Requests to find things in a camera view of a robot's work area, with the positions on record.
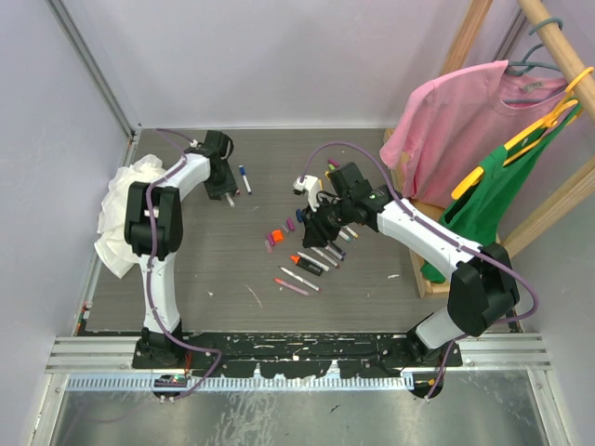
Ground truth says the green tank top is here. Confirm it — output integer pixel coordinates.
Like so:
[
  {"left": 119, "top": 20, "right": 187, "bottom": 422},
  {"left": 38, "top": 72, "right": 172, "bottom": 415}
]
[{"left": 420, "top": 99, "right": 587, "bottom": 283}]

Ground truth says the wooden clothes rack frame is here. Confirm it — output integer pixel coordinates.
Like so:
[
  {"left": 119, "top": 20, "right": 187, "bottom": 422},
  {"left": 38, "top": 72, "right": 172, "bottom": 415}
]
[{"left": 383, "top": 0, "right": 595, "bottom": 300}]

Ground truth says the teal ended white marker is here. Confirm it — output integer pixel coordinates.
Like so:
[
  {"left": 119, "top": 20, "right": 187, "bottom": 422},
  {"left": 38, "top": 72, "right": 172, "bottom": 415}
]
[{"left": 338, "top": 230, "right": 351, "bottom": 243}]

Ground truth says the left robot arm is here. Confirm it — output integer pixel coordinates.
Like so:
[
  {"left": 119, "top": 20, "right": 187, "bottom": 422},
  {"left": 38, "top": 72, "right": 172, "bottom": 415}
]
[{"left": 124, "top": 130, "right": 237, "bottom": 368}]

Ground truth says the yellow ended white marker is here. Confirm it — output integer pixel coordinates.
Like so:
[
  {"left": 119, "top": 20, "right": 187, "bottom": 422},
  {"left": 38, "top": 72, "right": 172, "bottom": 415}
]
[{"left": 343, "top": 226, "right": 359, "bottom": 239}]

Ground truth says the grey-blue clothes hanger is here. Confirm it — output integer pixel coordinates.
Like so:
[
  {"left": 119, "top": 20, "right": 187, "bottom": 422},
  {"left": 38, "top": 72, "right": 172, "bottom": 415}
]
[{"left": 505, "top": 17, "right": 563, "bottom": 78}]

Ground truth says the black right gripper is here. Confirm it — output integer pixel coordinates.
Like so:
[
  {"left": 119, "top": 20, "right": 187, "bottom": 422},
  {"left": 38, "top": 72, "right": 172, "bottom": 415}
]
[{"left": 300, "top": 195, "right": 353, "bottom": 249}]

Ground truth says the blue capped white marker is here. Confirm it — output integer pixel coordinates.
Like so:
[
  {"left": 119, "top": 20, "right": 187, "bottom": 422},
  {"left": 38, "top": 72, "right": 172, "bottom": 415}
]
[{"left": 239, "top": 164, "right": 253, "bottom": 195}]

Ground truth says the white crumpled cloth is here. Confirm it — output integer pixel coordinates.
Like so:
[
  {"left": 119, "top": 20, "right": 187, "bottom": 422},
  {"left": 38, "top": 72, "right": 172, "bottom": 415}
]
[{"left": 94, "top": 154, "right": 165, "bottom": 279}]

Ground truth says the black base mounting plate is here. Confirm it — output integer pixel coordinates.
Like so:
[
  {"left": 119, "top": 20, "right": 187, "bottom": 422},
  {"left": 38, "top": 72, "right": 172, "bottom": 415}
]
[{"left": 132, "top": 332, "right": 446, "bottom": 379}]

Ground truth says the orange highlighter cap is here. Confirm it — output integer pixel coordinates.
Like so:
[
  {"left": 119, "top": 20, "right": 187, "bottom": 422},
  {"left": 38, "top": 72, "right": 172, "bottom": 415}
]
[{"left": 271, "top": 230, "right": 284, "bottom": 243}]

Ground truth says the white slotted cable duct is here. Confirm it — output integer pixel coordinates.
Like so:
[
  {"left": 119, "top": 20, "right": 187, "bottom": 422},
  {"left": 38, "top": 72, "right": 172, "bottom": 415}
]
[{"left": 66, "top": 374, "right": 414, "bottom": 392}]

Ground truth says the wooden hanging rod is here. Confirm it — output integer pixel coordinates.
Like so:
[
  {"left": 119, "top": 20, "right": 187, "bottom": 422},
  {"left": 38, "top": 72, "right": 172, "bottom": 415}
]
[{"left": 517, "top": 0, "right": 594, "bottom": 120}]

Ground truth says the yellow clothes hanger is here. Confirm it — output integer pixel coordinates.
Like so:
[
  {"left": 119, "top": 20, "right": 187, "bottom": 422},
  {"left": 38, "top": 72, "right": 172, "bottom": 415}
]
[{"left": 451, "top": 67, "right": 594, "bottom": 200}]

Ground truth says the pink barcode labelled pen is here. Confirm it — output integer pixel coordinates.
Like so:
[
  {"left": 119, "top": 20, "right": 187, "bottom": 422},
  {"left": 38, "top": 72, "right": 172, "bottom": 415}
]
[{"left": 274, "top": 278, "right": 310, "bottom": 296}]

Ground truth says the pink t-shirt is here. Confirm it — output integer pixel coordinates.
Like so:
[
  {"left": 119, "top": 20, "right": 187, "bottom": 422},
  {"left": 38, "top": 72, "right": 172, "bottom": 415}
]
[{"left": 380, "top": 60, "right": 567, "bottom": 208}]

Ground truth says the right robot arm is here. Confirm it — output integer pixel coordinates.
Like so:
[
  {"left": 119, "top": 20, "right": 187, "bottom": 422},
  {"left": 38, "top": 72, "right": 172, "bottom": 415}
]
[{"left": 293, "top": 163, "right": 520, "bottom": 366}]

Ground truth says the orange capped black highlighter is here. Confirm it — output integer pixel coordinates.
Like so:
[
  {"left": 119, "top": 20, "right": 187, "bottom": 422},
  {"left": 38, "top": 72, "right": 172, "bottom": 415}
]
[{"left": 290, "top": 255, "right": 323, "bottom": 276}]

